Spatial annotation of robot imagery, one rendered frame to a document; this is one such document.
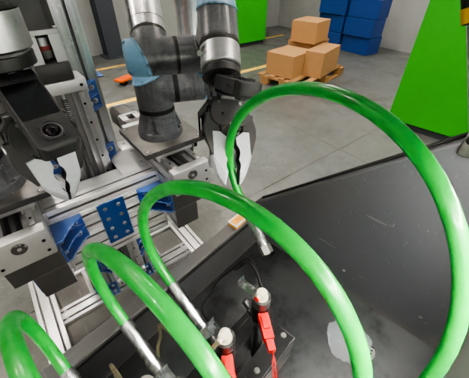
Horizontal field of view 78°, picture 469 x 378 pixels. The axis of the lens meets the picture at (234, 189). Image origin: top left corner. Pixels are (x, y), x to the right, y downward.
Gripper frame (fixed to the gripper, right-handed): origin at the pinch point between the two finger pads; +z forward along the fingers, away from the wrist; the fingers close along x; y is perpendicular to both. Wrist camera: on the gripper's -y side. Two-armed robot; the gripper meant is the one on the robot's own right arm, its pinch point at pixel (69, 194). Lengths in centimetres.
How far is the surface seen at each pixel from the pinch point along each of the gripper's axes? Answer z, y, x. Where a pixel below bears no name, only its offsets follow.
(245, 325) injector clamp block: 25.4, -25.8, -12.5
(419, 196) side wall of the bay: 5, -40, -43
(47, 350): 7.1, -16.0, 12.2
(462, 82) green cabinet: 63, -18, -334
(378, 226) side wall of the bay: 15, -36, -43
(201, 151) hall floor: 124, 148, -153
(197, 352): -10.5, -35.2, 4.3
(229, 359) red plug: 13.1, -30.8, -2.9
